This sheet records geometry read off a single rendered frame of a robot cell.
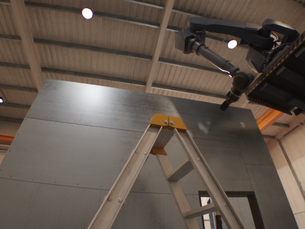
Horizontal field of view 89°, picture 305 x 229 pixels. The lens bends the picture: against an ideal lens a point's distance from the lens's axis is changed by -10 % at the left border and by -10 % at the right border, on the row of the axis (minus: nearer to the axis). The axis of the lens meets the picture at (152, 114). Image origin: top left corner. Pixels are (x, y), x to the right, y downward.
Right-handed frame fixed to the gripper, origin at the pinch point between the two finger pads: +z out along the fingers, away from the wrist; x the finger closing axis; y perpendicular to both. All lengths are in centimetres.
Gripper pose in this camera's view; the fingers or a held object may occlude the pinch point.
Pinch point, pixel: (227, 102)
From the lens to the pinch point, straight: 218.6
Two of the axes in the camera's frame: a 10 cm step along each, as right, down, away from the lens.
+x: -7.1, -6.3, 3.1
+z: -2.1, 6.1, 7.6
